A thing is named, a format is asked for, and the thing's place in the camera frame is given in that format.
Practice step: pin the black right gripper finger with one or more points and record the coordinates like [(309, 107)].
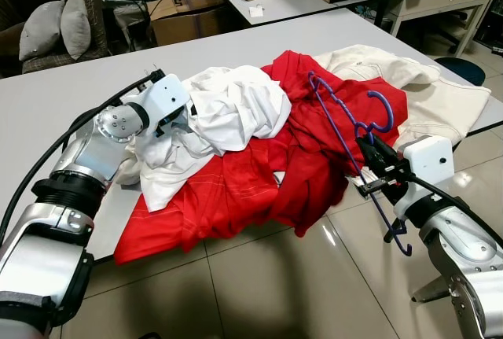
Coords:
[(376, 186), (373, 152)]

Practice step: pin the purple plastic clothes hanger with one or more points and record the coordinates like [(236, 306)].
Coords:
[(389, 112)]

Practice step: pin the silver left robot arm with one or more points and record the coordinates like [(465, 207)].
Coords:
[(94, 154)]

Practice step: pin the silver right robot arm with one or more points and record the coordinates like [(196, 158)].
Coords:
[(464, 252)]

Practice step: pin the plain white garment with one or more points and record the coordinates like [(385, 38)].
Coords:
[(244, 107)]

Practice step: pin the cream garment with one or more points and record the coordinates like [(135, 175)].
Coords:
[(440, 103)]

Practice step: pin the large red garment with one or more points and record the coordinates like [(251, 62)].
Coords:
[(236, 197)]

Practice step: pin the printed cardboard box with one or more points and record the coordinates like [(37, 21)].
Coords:
[(189, 24)]

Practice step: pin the metal table leg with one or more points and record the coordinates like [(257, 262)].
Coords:
[(432, 290)]

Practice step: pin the dark blue round stool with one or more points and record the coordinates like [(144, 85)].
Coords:
[(464, 70)]

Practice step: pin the white paper slip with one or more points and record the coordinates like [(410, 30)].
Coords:
[(256, 11)]

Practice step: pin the narrow grey pillow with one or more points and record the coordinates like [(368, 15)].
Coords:
[(76, 24)]

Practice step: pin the wide grey pillow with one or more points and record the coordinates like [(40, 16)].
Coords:
[(41, 31)]

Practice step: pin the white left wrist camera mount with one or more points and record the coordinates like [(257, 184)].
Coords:
[(165, 99)]

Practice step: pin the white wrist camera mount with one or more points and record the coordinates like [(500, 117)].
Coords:
[(428, 166), (165, 99)]

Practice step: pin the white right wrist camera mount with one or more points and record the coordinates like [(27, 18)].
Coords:
[(428, 166)]

